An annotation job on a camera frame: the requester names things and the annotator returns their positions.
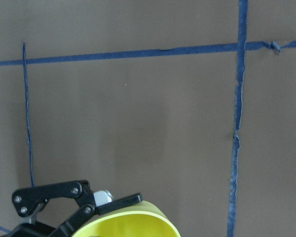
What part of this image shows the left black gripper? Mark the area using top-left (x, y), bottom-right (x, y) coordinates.
top-left (9, 180), bottom-right (143, 237)

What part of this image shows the yellow cup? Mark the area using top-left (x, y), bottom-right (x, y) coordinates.
top-left (73, 201), bottom-right (181, 237)

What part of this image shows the brown paper table cover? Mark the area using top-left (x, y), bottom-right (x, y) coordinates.
top-left (0, 0), bottom-right (296, 237)

